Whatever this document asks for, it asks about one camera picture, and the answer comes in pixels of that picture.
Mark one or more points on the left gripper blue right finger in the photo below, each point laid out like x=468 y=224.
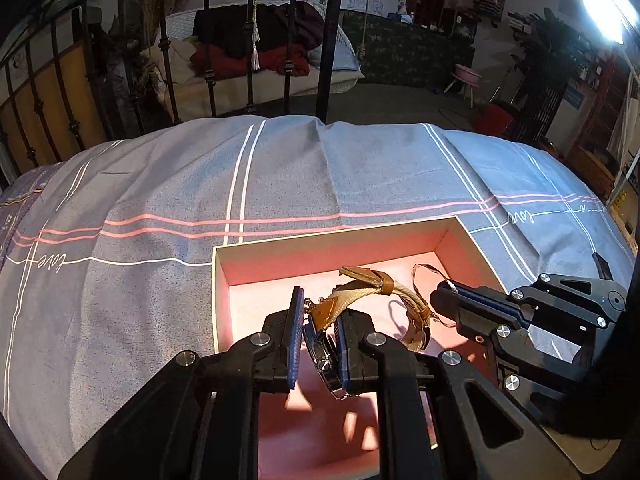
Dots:
x=439 y=417

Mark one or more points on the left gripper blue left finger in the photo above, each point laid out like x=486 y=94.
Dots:
x=197 y=418

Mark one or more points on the white floor lamp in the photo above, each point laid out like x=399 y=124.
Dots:
x=609 y=133

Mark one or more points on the white hanging swing chair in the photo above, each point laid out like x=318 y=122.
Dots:
x=211 y=68

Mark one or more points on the black iron bed frame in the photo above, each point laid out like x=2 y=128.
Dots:
x=75 y=73

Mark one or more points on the pale green open box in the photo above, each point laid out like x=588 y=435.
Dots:
x=307 y=433

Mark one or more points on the beige leather strap watch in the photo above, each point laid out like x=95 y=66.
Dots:
x=334 y=329

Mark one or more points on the green patterned counter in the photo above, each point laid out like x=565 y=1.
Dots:
x=400 y=54

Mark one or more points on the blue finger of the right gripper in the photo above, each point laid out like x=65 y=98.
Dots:
x=454 y=297
x=472 y=335

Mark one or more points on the pink stool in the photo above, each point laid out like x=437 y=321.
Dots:
x=469 y=79

